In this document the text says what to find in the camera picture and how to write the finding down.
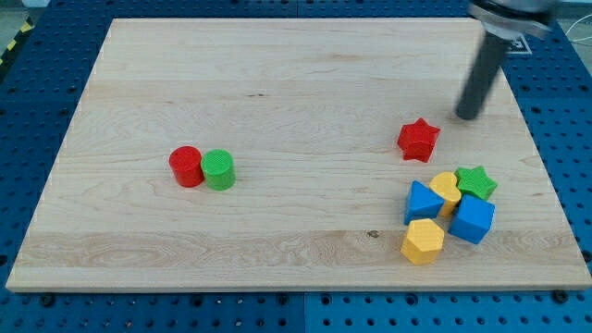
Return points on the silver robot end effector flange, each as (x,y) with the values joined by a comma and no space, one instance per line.
(508,19)

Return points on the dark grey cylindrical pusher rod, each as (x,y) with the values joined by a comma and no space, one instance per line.
(489,57)

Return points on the red star block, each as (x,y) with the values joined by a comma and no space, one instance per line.
(417,140)

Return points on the green star block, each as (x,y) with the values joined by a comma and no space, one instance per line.
(475,182)

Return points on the white fiducial marker tag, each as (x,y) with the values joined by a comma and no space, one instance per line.
(519,47)

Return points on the yellow heart block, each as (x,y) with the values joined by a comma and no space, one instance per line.
(444,185)

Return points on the blue triangle block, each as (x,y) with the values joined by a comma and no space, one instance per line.
(421,202)

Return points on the blue cube block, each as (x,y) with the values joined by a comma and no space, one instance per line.
(473,219)

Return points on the yellow hexagon block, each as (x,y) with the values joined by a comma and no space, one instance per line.
(423,241)

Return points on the green cylinder block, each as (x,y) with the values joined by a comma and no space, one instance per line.
(218,170)

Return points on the light wooden board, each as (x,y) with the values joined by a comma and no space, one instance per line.
(311,111)

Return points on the red cylinder block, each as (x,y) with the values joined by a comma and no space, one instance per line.
(185,163)

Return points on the yellow black hazard tape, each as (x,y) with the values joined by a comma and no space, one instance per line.
(17,43)

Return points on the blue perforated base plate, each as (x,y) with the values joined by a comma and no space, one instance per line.
(44,83)

